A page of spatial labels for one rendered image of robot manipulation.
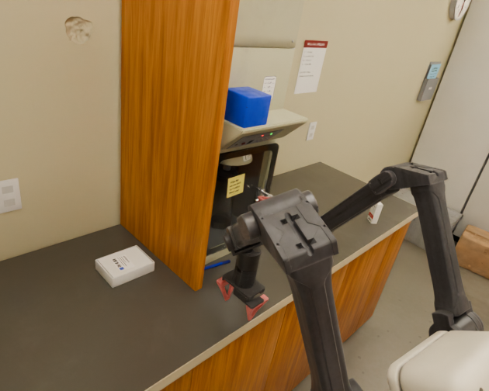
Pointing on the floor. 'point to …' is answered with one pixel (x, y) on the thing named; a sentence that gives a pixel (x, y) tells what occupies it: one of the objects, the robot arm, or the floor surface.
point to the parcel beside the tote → (482, 253)
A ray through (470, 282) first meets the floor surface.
